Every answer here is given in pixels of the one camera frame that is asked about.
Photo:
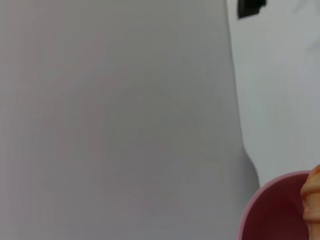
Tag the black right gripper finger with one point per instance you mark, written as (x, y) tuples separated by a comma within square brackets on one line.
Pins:
[(250, 7)]

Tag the orange ridged bread loaf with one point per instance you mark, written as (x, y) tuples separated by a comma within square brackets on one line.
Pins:
[(312, 200)]

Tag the pink plastic bowl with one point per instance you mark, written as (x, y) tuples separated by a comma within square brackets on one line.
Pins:
[(275, 212)]

